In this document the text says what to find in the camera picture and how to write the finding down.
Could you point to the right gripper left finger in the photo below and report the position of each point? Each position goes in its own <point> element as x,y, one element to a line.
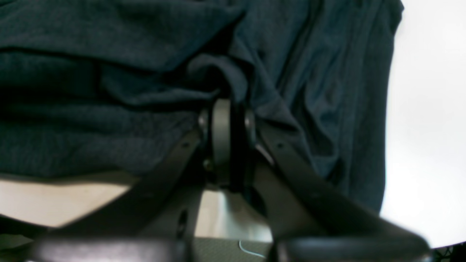
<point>155,220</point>

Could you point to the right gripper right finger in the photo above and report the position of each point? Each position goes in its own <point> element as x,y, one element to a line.
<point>310,221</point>

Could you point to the dark navy long-sleeve shirt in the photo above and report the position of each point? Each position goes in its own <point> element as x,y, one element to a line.
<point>100,85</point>

